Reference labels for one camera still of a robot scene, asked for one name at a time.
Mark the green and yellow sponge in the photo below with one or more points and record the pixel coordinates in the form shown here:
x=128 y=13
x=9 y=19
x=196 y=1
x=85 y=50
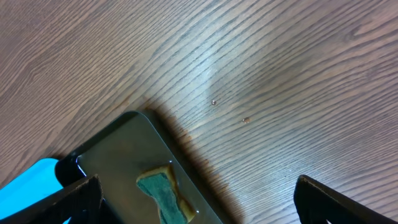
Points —
x=161 y=184

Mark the black water tray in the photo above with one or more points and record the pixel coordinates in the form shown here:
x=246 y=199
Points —
x=133 y=143

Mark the teal plastic tray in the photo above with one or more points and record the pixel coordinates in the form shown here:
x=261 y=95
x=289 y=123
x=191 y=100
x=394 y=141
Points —
x=26 y=198

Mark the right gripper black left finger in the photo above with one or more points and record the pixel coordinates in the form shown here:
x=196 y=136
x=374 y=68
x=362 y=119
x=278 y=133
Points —
x=79 y=202

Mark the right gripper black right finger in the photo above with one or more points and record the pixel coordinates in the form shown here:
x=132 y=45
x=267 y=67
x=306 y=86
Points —
x=317 y=203

